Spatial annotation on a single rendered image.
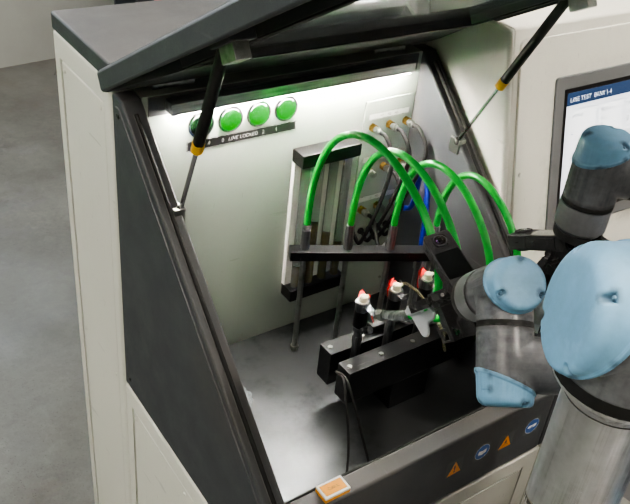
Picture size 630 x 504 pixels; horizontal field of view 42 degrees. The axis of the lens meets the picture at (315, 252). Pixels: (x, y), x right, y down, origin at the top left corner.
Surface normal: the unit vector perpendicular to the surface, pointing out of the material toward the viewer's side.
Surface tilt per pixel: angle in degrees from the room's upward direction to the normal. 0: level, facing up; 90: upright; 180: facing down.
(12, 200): 0
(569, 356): 83
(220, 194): 90
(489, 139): 90
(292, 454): 0
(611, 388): 89
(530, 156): 76
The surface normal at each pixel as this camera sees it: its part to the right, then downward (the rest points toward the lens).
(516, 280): 0.18, -0.18
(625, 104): 0.57, 0.29
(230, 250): 0.56, 0.51
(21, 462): 0.09, -0.82
